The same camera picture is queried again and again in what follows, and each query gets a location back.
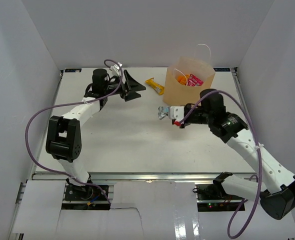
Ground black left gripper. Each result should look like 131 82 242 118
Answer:
103 70 146 102

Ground yellow snack bar wrapper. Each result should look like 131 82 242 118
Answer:
145 77 165 96

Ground pink red snack packet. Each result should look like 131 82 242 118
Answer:
186 74 204 87

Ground orange yellow snack bag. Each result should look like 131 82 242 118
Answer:
177 75 189 86

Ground silver blue snack wrapper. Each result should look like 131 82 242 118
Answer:
158 106 170 120

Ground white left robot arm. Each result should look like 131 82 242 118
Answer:
45 68 146 200

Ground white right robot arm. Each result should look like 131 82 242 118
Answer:
171 89 295 220

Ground brown paper bag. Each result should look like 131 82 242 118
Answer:
163 43 216 106

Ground right blue corner label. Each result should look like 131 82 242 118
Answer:
213 67 231 72

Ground blue corner label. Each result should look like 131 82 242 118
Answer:
64 68 82 73
213 67 231 72

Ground left blue corner label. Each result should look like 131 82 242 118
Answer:
64 68 82 73

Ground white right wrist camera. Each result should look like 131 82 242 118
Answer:
168 106 185 127

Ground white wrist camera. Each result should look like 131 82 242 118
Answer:
168 106 185 127
109 62 122 77

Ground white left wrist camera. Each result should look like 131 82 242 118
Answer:
109 62 122 77

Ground aluminium table frame rail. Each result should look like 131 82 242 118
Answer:
32 171 254 182

